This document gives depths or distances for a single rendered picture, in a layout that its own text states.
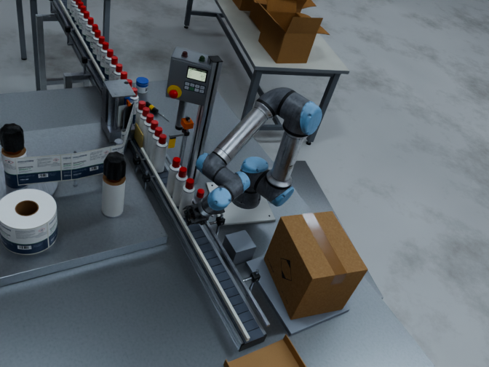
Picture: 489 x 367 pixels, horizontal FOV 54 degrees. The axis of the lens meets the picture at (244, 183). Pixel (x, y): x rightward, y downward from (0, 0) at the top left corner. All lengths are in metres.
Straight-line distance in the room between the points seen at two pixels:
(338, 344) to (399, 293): 1.53
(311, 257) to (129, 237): 0.74
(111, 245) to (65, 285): 0.22
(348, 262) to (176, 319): 0.67
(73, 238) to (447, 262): 2.76
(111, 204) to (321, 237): 0.85
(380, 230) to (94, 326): 2.51
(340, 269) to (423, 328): 1.64
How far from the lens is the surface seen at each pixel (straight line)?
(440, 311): 3.53
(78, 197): 2.14
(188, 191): 1.98
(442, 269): 3.81
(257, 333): 1.82
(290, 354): 1.87
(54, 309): 1.87
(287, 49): 3.63
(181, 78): 1.98
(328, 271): 1.77
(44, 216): 1.88
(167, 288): 1.92
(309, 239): 1.84
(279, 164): 2.01
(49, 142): 2.41
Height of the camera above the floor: 2.40
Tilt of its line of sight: 41 degrees down
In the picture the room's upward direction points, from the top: 17 degrees clockwise
